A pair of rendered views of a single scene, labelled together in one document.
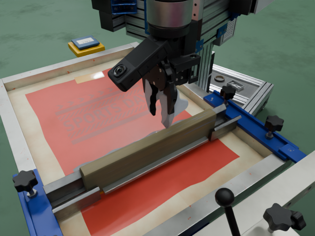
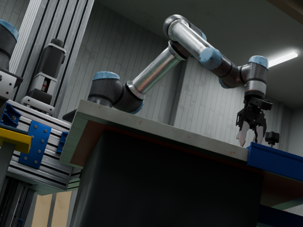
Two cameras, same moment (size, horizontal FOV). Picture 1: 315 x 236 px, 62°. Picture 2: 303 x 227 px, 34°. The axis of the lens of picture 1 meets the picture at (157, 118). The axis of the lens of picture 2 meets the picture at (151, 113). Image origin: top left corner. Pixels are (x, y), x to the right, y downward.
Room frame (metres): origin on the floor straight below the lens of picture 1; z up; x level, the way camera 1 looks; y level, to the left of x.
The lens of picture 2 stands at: (0.11, 1.62, 0.51)
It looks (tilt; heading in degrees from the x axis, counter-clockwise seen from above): 22 degrees up; 293
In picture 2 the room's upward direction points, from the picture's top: 13 degrees clockwise
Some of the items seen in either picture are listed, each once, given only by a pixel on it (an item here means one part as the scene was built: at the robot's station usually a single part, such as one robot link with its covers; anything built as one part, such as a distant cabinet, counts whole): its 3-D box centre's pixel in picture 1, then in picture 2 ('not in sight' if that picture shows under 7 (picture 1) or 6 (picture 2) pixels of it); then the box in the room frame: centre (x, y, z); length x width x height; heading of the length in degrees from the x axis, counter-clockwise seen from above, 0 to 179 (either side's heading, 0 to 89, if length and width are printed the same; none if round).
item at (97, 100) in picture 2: not in sight; (98, 109); (1.17, -0.21, 1.31); 0.15 x 0.15 x 0.10
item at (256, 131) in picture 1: (243, 127); not in sight; (0.56, -0.25, 0.98); 0.30 x 0.05 x 0.07; 33
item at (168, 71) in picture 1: (170, 54); (251, 111); (0.45, -0.02, 1.26); 0.09 x 0.08 x 0.12; 124
